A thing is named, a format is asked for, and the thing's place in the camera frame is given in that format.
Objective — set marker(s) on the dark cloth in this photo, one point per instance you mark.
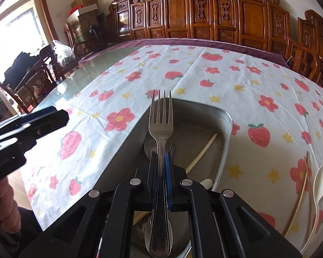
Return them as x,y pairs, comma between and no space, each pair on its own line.
29,223

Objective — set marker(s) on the metal fork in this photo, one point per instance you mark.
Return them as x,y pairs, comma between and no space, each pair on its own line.
160,129

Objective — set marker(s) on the white and green carton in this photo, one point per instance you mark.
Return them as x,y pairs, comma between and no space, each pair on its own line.
82,24

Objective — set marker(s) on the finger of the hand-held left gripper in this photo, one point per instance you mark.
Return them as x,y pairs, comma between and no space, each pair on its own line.
40,114
51,122

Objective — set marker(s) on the carved wooden sofa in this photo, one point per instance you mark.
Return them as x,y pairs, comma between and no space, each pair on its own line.
204,10

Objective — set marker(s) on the wooden door frame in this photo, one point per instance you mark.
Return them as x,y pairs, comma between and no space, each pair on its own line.
47,10

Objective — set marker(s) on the clear plastic bag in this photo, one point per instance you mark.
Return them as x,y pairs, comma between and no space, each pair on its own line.
63,53

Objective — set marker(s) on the rectangular metal tin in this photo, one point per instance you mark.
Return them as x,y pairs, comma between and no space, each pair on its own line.
193,123

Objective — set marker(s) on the dark pile on chair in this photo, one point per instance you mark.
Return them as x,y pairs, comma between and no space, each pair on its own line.
21,67

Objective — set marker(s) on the dark wooden dining chair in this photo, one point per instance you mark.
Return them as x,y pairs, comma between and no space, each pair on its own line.
35,86

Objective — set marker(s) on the brown wooden chopstick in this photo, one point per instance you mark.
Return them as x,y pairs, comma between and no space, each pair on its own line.
307,193

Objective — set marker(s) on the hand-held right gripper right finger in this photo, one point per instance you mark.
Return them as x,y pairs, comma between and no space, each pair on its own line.
168,177

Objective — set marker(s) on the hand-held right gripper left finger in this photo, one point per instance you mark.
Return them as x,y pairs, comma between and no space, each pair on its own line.
153,172

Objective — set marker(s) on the person's left hand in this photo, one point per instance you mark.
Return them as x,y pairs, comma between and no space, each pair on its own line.
5,207

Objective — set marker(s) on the strawberry flower print tablecloth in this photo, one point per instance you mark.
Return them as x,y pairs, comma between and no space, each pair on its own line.
231,86

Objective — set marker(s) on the purple sofa cushion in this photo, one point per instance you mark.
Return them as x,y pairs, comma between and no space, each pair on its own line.
177,43

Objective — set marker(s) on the brown cardboard box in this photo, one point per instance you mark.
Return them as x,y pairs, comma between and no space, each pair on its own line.
84,0

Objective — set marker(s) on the metal spoon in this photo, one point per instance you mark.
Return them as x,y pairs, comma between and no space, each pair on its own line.
148,147

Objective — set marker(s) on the carved wooden armchair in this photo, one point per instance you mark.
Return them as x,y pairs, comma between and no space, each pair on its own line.
315,37

